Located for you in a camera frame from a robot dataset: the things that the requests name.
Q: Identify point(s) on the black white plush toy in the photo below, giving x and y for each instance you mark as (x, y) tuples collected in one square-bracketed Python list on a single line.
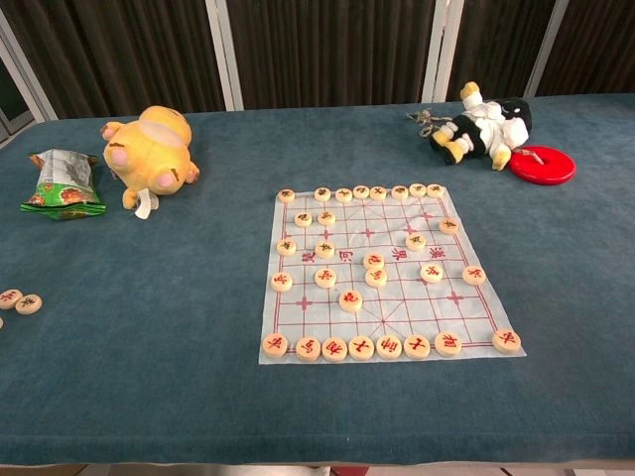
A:
[(488, 129)]

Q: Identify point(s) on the green snack bag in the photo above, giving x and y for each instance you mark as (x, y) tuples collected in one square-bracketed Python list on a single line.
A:
[(64, 183)]

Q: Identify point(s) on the teal tablecloth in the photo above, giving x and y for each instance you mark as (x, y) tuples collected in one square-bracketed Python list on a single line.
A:
[(149, 347)]

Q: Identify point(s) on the yellow plush toy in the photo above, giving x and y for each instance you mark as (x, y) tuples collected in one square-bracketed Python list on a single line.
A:
[(154, 149)]

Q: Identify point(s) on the white frame post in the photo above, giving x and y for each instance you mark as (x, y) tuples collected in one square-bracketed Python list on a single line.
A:
[(546, 49), (25, 74), (224, 54), (443, 49)]

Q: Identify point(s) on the wooden chess piece black character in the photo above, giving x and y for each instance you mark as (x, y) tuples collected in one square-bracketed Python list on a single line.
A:
[(435, 190), (286, 195), (400, 192), (343, 195), (325, 249), (286, 246), (326, 216), (378, 193), (322, 194), (416, 242), (28, 304), (360, 192), (418, 190), (303, 218), (449, 225)]

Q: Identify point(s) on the chinese chess board sheet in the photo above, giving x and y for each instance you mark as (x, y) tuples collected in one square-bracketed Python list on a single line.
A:
[(397, 307)]

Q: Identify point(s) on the dark pleated curtain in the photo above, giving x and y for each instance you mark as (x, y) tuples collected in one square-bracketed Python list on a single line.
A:
[(327, 49)]

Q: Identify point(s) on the wooden chess piece red character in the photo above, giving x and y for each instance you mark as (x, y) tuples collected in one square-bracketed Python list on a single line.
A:
[(373, 261), (8, 299), (275, 344), (308, 349), (448, 344), (350, 301), (417, 346), (431, 273), (389, 347), (361, 347), (473, 275), (281, 281), (506, 341), (375, 277), (325, 278), (334, 349)]

